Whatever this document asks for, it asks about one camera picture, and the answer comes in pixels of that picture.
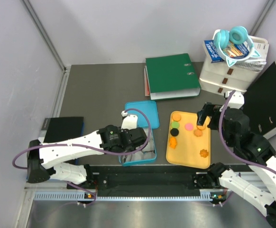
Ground orange flower shaped cookie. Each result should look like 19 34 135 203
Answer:
200 149 210 158

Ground green round cookie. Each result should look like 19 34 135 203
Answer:
171 121 180 129

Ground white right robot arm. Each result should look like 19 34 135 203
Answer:
193 90 276 228

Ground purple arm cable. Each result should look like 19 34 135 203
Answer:
12 108 152 207
217 90 276 186

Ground pink round cookie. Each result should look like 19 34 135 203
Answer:
184 123 194 131

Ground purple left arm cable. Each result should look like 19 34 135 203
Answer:
12 108 152 207

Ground spiral notebook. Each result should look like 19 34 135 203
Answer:
242 61 267 72

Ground black sandwich cookie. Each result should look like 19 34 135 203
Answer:
170 128 179 137

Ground yellow plastic tray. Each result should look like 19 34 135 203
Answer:
166 111 211 169

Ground red folder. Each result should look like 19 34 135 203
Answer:
144 66 150 96

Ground orange fish shaped cookie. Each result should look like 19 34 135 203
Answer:
168 137 177 149

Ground teal cat ear headphones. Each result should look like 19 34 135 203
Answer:
213 26 261 67

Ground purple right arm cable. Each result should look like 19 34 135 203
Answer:
217 90 276 186

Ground green ring binder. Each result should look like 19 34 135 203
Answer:
146 53 201 100

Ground black ring binder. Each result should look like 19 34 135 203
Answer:
243 62 276 139

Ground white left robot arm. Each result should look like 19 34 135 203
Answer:
27 114 150 188

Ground blue white book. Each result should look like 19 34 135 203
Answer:
203 40 249 63

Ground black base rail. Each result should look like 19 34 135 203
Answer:
79 165 223 197

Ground orange dotted round cookie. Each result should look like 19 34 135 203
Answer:
172 113 181 122

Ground blue cookie tin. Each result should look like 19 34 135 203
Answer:
119 131 157 166

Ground black notebook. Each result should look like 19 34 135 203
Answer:
38 116 84 143

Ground blue tin lid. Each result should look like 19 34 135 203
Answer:
124 100 160 130

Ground white drawer unit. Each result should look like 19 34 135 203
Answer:
198 35 269 100

